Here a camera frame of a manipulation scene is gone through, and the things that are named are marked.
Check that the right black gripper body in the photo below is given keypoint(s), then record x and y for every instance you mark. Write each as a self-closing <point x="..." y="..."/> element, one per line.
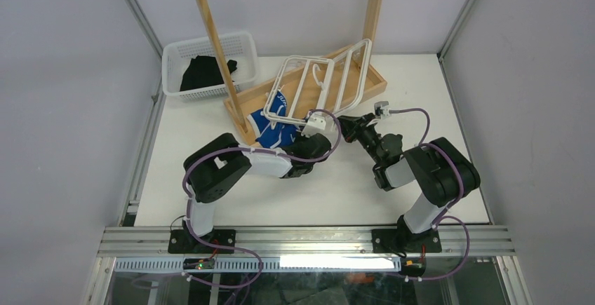
<point x="369" y="139"/>

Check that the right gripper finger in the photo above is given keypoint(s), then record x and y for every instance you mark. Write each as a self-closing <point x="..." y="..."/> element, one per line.
<point x="351" y="127"/>
<point x="365" y="121"/>

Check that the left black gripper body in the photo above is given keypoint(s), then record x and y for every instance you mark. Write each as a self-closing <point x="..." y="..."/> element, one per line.
<point x="299" y="141"/>

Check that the blue boxer underwear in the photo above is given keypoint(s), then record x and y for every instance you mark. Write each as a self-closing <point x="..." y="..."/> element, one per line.
<point x="271" y="134"/>

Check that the white plastic clip hanger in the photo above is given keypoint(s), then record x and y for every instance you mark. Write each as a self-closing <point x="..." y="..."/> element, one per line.
<point x="337" y="83"/>

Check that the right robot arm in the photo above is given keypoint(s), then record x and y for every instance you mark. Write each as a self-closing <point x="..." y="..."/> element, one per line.
<point x="443" y="174"/>

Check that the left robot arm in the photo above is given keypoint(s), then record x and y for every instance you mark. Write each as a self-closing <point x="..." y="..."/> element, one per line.
<point x="212" y="171"/>

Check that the wooden hanger stand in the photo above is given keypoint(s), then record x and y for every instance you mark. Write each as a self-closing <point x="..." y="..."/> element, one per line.
<point x="240" y="104"/>

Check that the black garment in basket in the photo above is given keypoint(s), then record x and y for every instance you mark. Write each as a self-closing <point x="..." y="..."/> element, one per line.
<point x="202" y="72"/>

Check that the white perforated plastic basket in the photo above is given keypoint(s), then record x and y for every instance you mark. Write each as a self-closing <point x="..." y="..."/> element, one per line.
<point x="240" y="55"/>

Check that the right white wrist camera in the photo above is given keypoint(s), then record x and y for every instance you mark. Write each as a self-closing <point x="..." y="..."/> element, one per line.
<point x="381" y="109"/>

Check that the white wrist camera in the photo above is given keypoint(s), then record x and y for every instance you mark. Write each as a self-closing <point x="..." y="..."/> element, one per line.
<point x="314" y="123"/>
<point x="381" y="109"/>

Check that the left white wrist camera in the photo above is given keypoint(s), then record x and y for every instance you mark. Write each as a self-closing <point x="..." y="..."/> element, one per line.
<point x="314" y="123"/>

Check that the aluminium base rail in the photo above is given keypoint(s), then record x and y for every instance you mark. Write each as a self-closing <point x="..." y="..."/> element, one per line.
<point x="294" y="249"/>

